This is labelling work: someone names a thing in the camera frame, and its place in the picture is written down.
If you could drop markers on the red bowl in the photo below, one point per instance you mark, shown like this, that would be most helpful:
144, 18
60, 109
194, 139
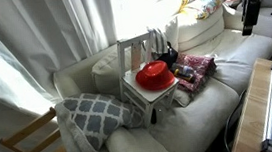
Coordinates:
154, 76

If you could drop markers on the grey white striped towel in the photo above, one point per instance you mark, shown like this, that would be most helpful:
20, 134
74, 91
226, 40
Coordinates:
159, 42

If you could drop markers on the small white wooden chair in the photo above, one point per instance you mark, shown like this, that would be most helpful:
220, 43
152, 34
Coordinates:
146, 94

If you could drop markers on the black hat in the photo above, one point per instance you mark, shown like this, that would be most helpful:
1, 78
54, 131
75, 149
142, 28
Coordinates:
170, 57

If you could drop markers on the light wooden chair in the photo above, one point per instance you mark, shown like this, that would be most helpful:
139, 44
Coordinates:
27, 131

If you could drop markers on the clear plastic water bottle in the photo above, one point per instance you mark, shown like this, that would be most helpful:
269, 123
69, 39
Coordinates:
185, 69

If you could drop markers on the black bottle with yellow band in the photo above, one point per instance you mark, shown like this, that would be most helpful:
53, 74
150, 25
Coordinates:
186, 77

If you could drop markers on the grey white lattice pillow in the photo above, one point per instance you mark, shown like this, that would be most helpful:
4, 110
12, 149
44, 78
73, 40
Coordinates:
93, 120

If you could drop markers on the pink patterned pillow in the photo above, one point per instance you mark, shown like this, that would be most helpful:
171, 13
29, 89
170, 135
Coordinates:
202, 65

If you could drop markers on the white fabric sofa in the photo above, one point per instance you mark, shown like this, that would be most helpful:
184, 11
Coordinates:
194, 124

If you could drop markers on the floral print pillow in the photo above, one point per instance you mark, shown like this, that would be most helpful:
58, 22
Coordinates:
210, 2

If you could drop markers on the white sheer curtain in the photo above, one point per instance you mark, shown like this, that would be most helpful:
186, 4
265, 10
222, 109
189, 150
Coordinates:
38, 35

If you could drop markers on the light wooden table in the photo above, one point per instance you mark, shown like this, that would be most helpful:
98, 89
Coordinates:
250, 118

